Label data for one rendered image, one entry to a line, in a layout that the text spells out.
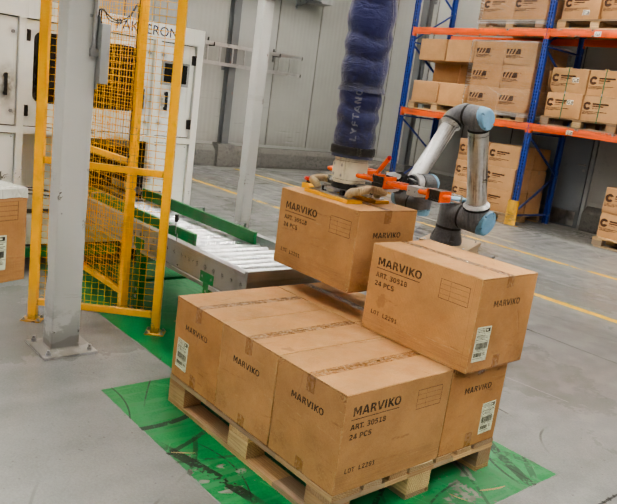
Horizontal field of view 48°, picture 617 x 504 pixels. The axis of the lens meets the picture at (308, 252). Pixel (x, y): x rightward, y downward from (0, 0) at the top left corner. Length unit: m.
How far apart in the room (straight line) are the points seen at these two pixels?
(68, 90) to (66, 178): 0.45
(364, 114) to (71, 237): 1.69
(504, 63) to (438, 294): 9.02
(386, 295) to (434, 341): 0.32
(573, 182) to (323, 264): 9.27
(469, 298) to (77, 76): 2.25
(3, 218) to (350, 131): 1.62
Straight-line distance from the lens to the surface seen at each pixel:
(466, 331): 2.84
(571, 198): 12.36
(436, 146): 3.75
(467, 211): 3.96
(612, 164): 12.13
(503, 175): 11.56
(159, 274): 4.27
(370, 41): 3.41
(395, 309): 3.06
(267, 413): 2.86
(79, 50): 3.80
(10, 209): 3.10
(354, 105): 3.42
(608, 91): 10.85
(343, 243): 3.26
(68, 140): 3.80
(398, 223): 3.38
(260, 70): 6.95
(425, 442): 2.95
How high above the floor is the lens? 1.54
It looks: 13 degrees down
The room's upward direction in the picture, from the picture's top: 8 degrees clockwise
